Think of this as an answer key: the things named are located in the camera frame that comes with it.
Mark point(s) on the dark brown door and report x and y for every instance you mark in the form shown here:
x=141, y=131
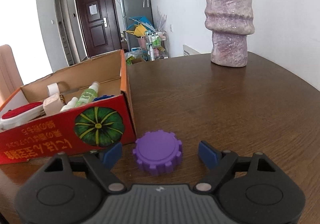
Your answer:
x=97, y=36

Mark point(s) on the small white bottle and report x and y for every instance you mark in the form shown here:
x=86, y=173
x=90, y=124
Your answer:
x=70, y=104

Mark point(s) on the blue gear-shaped cap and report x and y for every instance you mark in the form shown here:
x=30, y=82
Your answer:
x=103, y=98

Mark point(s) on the interior doorway frame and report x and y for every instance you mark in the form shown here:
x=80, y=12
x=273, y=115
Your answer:
x=57, y=28

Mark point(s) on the white tape roll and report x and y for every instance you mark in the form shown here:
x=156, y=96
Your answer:
x=53, y=88

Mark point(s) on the red cardboard box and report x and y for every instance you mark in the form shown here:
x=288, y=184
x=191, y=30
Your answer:
x=50, y=139

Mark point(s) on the pink suitcase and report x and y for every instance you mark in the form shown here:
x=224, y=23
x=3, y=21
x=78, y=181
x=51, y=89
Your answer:
x=8, y=73

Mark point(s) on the grey refrigerator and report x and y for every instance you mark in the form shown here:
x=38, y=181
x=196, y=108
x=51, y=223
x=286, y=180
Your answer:
x=132, y=3

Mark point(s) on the white storage trolley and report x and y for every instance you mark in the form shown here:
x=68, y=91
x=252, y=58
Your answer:
x=157, y=43

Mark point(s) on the small pink-lidded yellow container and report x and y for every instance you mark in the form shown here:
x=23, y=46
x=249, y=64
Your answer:
x=51, y=105

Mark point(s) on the yellow watering can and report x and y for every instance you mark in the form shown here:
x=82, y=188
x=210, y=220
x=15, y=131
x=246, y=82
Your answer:
x=140, y=30

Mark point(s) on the blue plastic rack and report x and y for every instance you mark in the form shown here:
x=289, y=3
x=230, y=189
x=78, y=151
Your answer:
x=140, y=20

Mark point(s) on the purple gear-shaped cap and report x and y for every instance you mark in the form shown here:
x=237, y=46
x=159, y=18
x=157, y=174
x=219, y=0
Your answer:
x=156, y=149

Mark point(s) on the paper notice on door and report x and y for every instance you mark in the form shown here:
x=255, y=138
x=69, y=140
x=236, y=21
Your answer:
x=93, y=9

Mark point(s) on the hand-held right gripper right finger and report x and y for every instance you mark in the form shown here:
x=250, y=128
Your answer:
x=208, y=156

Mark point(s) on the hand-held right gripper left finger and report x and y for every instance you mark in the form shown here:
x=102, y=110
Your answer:
x=112, y=155

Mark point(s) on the purple ceramic vase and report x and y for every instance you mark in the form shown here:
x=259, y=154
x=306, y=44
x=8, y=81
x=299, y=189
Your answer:
x=228, y=18

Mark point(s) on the green spray bottle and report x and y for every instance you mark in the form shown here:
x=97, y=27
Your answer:
x=86, y=96

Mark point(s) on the pink bucket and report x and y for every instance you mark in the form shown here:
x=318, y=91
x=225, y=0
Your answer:
x=141, y=41

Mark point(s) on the red and white lint brush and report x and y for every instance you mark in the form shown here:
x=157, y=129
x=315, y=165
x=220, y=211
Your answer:
x=22, y=110

